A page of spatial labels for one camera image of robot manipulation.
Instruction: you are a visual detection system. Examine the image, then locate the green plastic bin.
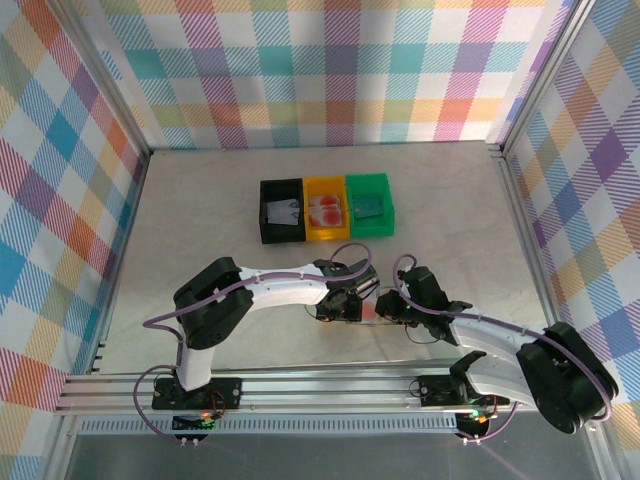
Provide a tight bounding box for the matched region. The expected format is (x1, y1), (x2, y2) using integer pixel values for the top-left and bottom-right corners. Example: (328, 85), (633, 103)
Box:
(344, 172), (396, 238)

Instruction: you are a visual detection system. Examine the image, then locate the yellow plastic bin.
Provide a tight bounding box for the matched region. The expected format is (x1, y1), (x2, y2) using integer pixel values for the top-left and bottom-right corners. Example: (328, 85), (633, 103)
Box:
(302, 175), (353, 242)

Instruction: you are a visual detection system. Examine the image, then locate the black plastic bin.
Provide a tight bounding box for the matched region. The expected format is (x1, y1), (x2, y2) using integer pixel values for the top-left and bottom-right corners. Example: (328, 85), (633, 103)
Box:
(258, 178), (307, 245)

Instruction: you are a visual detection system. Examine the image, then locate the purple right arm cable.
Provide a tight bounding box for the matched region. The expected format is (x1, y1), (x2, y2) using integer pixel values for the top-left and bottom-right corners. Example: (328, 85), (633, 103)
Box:
(393, 253), (615, 444)

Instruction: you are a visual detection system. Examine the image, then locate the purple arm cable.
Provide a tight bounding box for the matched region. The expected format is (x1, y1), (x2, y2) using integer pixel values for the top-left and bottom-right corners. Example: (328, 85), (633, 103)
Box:
(393, 253), (615, 444)
(133, 243), (374, 447)

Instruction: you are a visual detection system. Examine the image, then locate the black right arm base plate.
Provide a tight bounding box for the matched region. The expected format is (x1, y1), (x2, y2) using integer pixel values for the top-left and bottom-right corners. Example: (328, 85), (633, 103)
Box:
(416, 372), (512, 409)

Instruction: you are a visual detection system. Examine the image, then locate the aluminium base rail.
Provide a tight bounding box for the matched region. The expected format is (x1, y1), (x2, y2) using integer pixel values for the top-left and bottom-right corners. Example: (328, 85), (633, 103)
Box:
(53, 363), (607, 417)

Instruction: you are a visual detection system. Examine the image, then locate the aluminium side rail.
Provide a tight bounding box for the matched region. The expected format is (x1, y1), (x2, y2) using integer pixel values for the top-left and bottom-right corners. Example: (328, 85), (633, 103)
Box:
(87, 149), (151, 375)
(492, 143), (574, 369)

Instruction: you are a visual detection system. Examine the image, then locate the perforated metal cable duct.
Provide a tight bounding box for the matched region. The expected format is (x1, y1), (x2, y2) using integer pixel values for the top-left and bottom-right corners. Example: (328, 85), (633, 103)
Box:
(74, 417), (464, 436)

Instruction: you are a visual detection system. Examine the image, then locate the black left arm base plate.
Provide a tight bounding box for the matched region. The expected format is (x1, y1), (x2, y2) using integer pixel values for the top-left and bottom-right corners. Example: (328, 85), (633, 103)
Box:
(151, 376), (245, 412)

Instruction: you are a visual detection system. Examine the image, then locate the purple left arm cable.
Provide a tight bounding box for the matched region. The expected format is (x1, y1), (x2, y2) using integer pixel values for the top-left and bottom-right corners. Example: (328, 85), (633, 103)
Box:
(133, 243), (374, 447)

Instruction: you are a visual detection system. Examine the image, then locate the aluminium frame post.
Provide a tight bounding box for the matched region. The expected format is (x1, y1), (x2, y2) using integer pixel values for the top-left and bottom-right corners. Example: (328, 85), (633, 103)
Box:
(58, 0), (151, 157)
(492, 0), (600, 159)

